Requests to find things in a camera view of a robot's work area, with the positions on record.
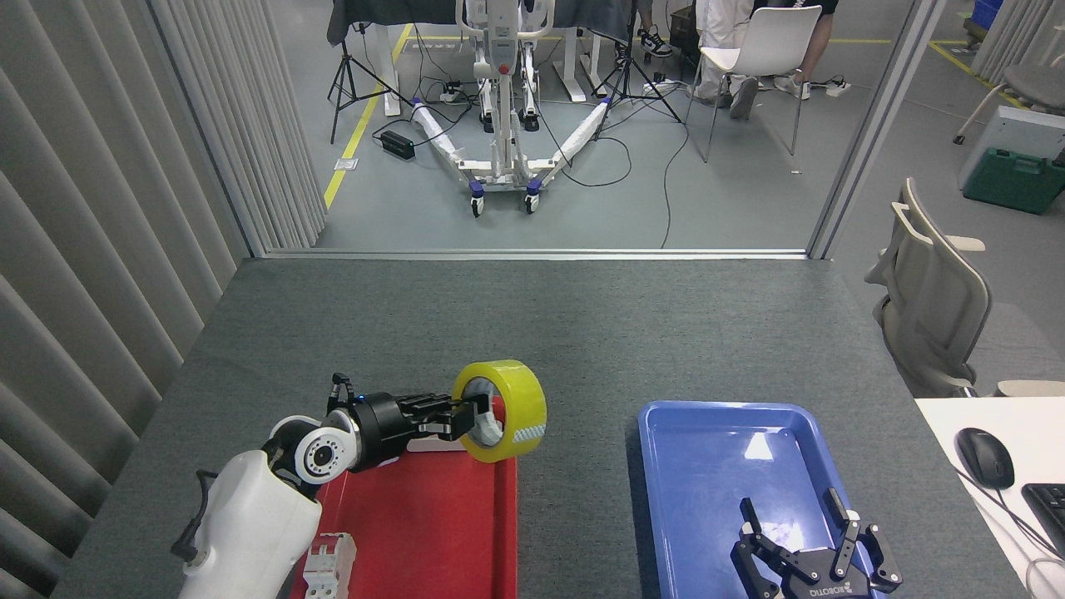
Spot long black floor cable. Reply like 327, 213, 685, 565
660, 121, 693, 249

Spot white wheeled stand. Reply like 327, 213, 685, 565
410, 0, 615, 219

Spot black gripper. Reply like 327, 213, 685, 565
731, 487, 904, 599
354, 392, 493, 471

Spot white chair with metal legs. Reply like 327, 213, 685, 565
684, 5, 823, 164

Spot silver frame post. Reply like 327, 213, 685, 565
805, 0, 949, 260

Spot blue plastic tray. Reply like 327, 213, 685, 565
638, 400, 888, 599

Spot silver frame rail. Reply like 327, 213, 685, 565
262, 248, 812, 261

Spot black computer mouse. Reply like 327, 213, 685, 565
954, 427, 1016, 490

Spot black tripod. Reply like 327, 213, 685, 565
592, 0, 683, 126
327, 21, 414, 145

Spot blue bin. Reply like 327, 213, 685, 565
965, 0, 1008, 38

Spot green plastic case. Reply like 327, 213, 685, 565
963, 147, 1065, 215

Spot black keyboard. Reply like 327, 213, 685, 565
1021, 483, 1065, 558

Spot white desk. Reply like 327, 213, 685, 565
915, 396, 1065, 599

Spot beige office chair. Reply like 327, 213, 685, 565
864, 177, 1065, 399

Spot white circuit breaker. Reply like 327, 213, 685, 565
302, 532, 357, 599

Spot grey box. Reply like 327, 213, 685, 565
957, 106, 1065, 192

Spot grey padded chair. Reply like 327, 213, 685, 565
953, 65, 1065, 146

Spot grey vertical blinds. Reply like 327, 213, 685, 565
0, 0, 327, 599

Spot red plastic tray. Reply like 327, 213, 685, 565
290, 396, 518, 599

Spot person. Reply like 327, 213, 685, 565
614, 0, 675, 69
753, 0, 840, 101
693, 0, 760, 120

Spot yellow tape roll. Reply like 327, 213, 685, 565
452, 359, 548, 464

